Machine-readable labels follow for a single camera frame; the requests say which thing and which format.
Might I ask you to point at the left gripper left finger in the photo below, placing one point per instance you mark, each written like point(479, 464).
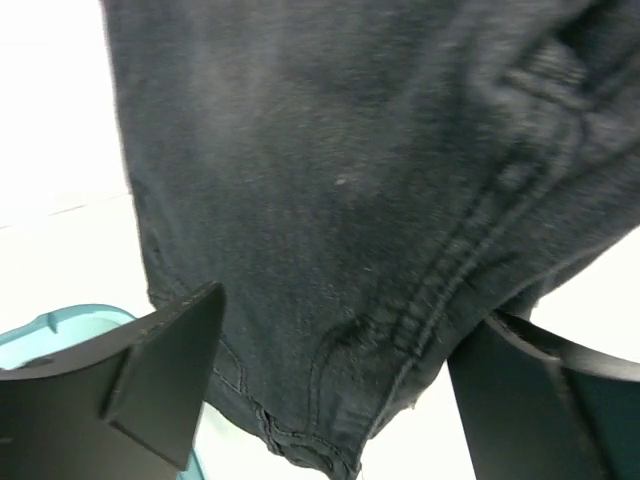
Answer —
point(100, 390)

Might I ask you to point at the black trousers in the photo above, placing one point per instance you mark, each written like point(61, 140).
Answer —
point(369, 180)

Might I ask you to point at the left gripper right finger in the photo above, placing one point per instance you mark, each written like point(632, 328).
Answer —
point(535, 406)

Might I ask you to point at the teal plastic bin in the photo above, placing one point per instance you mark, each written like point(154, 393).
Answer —
point(60, 335)

